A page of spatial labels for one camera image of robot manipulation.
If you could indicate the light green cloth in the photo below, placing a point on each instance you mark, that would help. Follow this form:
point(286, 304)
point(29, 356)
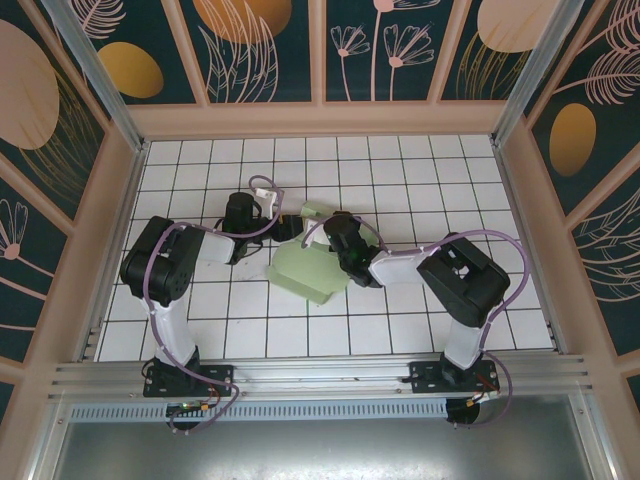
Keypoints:
point(300, 270)

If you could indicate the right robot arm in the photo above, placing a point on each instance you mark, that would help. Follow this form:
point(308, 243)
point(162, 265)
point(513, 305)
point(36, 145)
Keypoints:
point(470, 280)

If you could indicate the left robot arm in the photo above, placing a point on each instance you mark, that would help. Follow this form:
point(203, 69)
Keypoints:
point(165, 270)

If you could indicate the grey metal sheet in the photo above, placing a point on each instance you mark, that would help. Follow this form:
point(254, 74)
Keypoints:
point(320, 450)

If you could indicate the aluminium mounting rail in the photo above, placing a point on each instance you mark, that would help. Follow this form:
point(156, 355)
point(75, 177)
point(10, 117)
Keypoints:
point(320, 372)

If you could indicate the aluminium side rail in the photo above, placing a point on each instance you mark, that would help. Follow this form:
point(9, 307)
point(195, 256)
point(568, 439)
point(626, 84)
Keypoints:
point(112, 250)
point(535, 250)

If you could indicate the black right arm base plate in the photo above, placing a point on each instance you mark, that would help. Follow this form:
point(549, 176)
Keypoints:
point(425, 377)

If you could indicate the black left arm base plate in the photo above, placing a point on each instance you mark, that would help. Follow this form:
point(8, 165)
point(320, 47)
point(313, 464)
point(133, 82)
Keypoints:
point(215, 380)

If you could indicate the aluminium corner post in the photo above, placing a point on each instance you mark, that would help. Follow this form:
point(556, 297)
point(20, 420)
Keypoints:
point(535, 65)
point(95, 75)

